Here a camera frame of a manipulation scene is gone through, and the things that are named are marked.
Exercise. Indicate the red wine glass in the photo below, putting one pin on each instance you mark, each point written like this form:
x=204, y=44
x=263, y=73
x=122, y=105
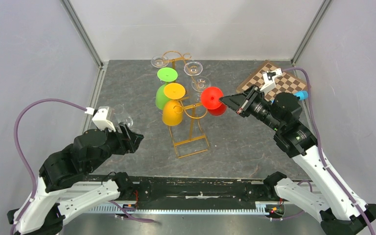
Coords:
x=210, y=100

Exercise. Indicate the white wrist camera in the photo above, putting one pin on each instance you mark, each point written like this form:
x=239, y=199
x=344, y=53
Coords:
x=269, y=80
x=102, y=118

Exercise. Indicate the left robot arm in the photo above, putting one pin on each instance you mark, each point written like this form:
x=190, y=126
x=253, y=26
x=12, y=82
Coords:
x=43, y=213

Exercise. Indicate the gold wire glass rack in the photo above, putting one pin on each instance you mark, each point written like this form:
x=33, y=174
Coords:
x=188, y=138

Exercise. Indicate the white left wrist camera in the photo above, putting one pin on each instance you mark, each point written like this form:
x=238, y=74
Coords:
x=102, y=118

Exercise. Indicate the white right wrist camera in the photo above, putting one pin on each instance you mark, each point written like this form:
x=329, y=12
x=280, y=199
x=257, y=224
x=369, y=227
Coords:
x=269, y=80

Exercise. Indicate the clear wine glass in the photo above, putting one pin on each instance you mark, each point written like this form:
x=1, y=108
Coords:
x=200, y=83
x=122, y=116
x=159, y=61
x=193, y=68

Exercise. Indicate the orange wine glass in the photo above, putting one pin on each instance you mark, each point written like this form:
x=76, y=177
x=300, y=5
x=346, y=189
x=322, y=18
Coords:
x=173, y=110

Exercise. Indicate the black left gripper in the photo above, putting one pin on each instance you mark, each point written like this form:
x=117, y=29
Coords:
x=129, y=141

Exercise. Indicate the wooden chessboard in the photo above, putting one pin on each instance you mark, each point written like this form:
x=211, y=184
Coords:
x=288, y=82

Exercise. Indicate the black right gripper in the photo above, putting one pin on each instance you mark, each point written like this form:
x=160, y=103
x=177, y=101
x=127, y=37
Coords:
x=241, y=103

